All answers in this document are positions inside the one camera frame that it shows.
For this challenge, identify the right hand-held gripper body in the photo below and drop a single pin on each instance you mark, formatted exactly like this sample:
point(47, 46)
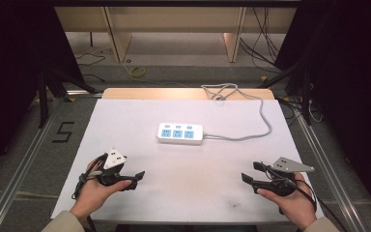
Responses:
point(283, 185)

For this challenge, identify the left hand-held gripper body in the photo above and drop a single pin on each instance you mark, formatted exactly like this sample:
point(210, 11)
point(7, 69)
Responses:
point(112, 159)

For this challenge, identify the person's right hand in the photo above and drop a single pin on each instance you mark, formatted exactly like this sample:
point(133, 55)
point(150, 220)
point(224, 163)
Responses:
point(298, 206)

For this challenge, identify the person's left hand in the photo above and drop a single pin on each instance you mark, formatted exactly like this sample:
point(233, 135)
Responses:
point(91, 195)

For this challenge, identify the white table mat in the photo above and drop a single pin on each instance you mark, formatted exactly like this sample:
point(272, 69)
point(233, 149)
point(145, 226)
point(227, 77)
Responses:
point(186, 180)

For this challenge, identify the white power strip blue sockets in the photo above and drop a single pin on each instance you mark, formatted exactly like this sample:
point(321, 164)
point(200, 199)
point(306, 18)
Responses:
point(180, 133)

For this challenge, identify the black metal stand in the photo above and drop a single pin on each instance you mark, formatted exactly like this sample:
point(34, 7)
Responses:
point(298, 83)
point(54, 87)

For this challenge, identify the yellow tape roll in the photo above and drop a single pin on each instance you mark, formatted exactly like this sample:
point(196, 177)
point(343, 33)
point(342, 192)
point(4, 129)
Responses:
point(138, 72)

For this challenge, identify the black curtain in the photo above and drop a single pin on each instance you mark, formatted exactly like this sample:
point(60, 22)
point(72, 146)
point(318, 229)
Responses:
point(354, 80)
point(9, 64)

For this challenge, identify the aluminium floor rail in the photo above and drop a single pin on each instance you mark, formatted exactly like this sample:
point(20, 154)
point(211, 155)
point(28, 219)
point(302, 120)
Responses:
point(16, 175)
point(331, 174)

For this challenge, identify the light wooden furniture frame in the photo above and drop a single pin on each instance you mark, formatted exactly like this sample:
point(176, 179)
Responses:
point(174, 21)

